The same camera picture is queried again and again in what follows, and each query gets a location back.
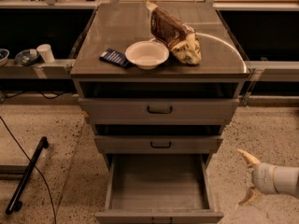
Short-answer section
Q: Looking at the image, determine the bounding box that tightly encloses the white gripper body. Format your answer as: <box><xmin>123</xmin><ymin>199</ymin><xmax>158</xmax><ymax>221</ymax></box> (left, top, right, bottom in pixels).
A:
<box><xmin>251</xmin><ymin>162</ymin><xmax>277</xmax><ymax>194</ymax></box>

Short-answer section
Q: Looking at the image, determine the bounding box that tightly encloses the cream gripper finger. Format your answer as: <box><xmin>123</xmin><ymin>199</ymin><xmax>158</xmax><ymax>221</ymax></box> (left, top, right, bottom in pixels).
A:
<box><xmin>237</xmin><ymin>149</ymin><xmax>261</xmax><ymax>168</ymax></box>
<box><xmin>238</xmin><ymin>187</ymin><xmax>263</xmax><ymax>205</ymax></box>

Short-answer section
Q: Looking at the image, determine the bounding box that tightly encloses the grey bottom drawer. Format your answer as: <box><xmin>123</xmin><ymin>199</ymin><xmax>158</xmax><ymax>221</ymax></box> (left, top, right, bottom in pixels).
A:
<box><xmin>96</xmin><ymin>154</ymin><xmax>223</xmax><ymax>224</ymax></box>

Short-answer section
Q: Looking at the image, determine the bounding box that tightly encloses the grey drawer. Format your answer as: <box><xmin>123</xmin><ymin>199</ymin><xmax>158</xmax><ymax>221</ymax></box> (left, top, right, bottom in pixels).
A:
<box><xmin>79</xmin><ymin>98</ymin><xmax>238</xmax><ymax>125</ymax></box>
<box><xmin>94</xmin><ymin>135</ymin><xmax>222</xmax><ymax>154</ymax></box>
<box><xmin>96</xmin><ymin>154</ymin><xmax>223</xmax><ymax>224</ymax></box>

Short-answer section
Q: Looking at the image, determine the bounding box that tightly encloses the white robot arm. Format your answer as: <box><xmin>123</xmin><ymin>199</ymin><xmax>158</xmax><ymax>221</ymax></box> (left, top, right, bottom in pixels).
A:
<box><xmin>237</xmin><ymin>149</ymin><xmax>299</xmax><ymax>205</ymax></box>

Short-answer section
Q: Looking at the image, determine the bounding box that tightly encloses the grey drawer cabinet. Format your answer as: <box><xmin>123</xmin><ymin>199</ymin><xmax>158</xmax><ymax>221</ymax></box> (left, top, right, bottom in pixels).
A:
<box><xmin>70</xmin><ymin>1</ymin><xmax>251</xmax><ymax>173</ymax></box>

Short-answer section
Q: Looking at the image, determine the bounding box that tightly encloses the grey middle drawer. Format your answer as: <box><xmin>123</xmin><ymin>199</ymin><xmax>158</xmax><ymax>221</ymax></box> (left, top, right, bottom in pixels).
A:
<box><xmin>94</xmin><ymin>135</ymin><xmax>222</xmax><ymax>154</ymax></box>

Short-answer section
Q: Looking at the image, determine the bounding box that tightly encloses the grey top drawer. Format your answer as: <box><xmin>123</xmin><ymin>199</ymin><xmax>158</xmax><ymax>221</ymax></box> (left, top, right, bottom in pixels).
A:
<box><xmin>79</xmin><ymin>98</ymin><xmax>238</xmax><ymax>125</ymax></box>

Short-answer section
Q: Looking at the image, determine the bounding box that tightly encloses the bagged bread loaf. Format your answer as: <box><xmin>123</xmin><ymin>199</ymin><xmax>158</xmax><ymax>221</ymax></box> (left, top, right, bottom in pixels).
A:
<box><xmin>146</xmin><ymin>2</ymin><xmax>202</xmax><ymax>65</ymax></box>

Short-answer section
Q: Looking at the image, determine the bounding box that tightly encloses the white paper bowl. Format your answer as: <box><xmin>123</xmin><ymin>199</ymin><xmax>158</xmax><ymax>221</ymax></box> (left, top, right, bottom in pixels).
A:
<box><xmin>125</xmin><ymin>41</ymin><xmax>169</xmax><ymax>70</ymax></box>

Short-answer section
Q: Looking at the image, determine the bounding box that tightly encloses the dark blue packet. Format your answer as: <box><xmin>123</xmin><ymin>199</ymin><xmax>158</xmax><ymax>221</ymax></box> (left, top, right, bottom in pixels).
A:
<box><xmin>99</xmin><ymin>49</ymin><xmax>129</xmax><ymax>68</ymax></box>

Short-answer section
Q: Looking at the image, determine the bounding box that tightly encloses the white paper cup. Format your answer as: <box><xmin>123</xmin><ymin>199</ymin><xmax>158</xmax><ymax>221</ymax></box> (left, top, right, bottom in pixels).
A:
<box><xmin>36</xmin><ymin>44</ymin><xmax>55</xmax><ymax>63</ymax></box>

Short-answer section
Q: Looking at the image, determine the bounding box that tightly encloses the blue patterned bowl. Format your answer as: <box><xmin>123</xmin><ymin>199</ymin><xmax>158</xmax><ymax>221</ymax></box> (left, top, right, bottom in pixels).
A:
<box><xmin>15</xmin><ymin>49</ymin><xmax>40</xmax><ymax>66</ymax></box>

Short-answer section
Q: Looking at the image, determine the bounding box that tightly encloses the grey metal shelf rail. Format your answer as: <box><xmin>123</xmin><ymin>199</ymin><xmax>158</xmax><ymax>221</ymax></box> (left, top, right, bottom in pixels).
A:
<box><xmin>0</xmin><ymin>59</ymin><xmax>75</xmax><ymax>79</ymax></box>

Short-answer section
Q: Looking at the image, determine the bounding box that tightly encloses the black floor cable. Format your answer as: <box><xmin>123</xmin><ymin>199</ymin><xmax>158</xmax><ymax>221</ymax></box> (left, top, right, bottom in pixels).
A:
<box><xmin>0</xmin><ymin>115</ymin><xmax>58</xmax><ymax>224</ymax></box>

